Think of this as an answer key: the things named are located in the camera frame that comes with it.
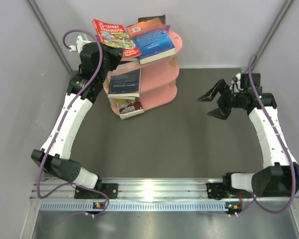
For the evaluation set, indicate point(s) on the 169-storey treehouse book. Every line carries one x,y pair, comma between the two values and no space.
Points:
123,96

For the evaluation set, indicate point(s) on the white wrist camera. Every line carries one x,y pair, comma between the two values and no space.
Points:
236,83
76,44

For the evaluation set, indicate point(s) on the red green treehouse book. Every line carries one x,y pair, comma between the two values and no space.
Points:
108,27

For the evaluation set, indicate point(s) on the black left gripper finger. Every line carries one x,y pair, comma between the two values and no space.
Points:
113,61
113,50

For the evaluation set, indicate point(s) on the purple 117-storey treehouse book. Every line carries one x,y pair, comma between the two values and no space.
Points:
125,63

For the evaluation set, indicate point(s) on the aluminium mounting rail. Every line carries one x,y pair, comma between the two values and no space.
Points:
142,195

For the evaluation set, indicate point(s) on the pink three-tier shelf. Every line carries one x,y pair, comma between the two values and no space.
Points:
158,78

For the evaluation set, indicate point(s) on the dark blue paperback book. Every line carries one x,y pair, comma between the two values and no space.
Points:
127,83

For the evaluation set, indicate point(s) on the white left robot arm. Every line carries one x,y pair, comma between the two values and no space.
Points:
54,156

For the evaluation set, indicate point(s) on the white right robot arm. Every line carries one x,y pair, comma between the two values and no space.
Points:
280,174

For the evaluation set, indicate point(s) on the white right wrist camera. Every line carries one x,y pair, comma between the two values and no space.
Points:
236,83

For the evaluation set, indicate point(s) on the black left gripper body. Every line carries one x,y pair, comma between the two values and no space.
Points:
103,71

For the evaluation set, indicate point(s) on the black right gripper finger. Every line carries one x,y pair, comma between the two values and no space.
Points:
220,113
220,87

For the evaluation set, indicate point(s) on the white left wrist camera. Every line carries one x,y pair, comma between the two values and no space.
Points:
76,44

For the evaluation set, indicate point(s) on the blue orange paperback book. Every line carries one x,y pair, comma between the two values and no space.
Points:
152,39

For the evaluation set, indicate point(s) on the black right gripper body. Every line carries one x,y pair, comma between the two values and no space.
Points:
230,98

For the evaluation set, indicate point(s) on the yellow Brideshead Revisited book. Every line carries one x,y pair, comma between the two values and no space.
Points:
129,108

